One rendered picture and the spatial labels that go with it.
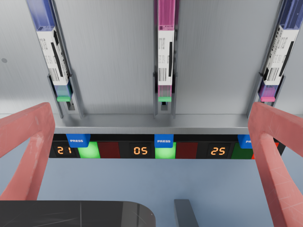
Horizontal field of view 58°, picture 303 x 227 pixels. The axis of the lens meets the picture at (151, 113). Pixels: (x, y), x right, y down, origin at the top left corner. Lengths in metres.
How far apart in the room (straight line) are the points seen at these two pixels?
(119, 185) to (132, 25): 0.88
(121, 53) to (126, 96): 0.06
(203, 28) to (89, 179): 0.91
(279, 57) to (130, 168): 0.85
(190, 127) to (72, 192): 0.87
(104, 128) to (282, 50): 0.20
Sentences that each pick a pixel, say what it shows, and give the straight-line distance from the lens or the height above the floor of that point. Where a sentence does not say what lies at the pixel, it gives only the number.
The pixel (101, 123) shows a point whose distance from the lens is 0.32.
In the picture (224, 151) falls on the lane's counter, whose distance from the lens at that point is 0.40.
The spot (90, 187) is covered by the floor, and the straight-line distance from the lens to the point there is 1.11.
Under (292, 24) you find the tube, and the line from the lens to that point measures 0.28.
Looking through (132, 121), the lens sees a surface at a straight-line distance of 0.32.
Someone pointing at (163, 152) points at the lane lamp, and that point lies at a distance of 0.40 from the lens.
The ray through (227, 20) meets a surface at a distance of 0.27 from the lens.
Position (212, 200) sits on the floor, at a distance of 1.11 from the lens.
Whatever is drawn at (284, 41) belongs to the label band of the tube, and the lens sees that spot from 0.28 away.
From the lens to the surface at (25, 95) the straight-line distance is 0.34.
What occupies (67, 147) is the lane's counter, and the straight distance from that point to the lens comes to 0.41.
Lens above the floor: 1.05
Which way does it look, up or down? 88 degrees down
